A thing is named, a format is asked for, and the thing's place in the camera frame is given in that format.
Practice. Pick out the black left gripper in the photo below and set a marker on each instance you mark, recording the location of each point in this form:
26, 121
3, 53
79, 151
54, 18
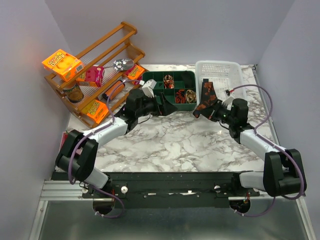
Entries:
166, 108

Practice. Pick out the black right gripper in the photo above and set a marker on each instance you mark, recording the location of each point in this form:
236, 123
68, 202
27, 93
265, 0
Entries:
211, 112

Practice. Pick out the dark orange-patterned necktie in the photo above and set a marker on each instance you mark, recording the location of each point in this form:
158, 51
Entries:
207, 101

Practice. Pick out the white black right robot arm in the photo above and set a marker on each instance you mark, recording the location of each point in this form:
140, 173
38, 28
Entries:
283, 171

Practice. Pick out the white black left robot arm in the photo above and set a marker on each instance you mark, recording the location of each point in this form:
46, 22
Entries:
78, 153

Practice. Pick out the rolled orange black tie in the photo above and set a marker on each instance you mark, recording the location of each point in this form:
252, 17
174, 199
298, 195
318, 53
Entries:
180, 96

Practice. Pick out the green compartment organizer tray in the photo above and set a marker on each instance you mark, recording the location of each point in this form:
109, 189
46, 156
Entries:
158, 76

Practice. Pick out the rolled tie top compartment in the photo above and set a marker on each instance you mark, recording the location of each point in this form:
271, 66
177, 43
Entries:
168, 81

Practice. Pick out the rolled beige patterned tie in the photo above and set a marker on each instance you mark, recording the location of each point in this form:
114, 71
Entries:
190, 96

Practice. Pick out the white plastic basket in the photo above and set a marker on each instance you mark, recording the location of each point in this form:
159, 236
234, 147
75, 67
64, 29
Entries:
225, 75

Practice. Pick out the black cloth in tray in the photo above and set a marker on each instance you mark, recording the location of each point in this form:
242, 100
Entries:
188, 79

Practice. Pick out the small orange pink box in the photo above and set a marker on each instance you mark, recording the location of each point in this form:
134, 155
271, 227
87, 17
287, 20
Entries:
134, 73

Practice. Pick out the orange black bottle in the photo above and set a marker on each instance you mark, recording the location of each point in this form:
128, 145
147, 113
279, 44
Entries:
114, 90

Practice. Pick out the silver metal spoon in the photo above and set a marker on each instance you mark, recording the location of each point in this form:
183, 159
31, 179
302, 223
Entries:
120, 65

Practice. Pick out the lower orange sponge box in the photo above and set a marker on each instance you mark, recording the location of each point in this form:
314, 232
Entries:
96, 110

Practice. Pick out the wooden three-tier rack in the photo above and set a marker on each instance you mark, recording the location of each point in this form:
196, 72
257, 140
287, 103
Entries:
114, 45

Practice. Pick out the pink sponge box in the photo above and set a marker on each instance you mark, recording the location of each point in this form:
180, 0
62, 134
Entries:
93, 77

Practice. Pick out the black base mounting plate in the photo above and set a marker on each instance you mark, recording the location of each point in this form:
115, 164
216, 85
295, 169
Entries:
169, 190

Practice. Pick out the food can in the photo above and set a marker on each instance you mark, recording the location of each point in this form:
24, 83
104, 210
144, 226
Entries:
73, 93

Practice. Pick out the pink plastic bin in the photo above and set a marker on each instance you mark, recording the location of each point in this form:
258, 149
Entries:
63, 139

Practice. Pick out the large orange sponge box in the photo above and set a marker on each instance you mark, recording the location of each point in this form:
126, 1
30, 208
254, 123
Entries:
63, 64

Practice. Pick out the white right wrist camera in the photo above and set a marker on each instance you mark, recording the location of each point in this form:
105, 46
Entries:
227, 101

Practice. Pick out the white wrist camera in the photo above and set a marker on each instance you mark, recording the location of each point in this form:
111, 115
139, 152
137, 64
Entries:
227, 101
148, 88

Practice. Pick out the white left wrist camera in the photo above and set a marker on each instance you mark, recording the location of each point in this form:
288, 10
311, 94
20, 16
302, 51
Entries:
148, 88

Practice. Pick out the aluminium frame rail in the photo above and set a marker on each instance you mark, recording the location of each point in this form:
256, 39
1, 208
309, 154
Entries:
52, 190

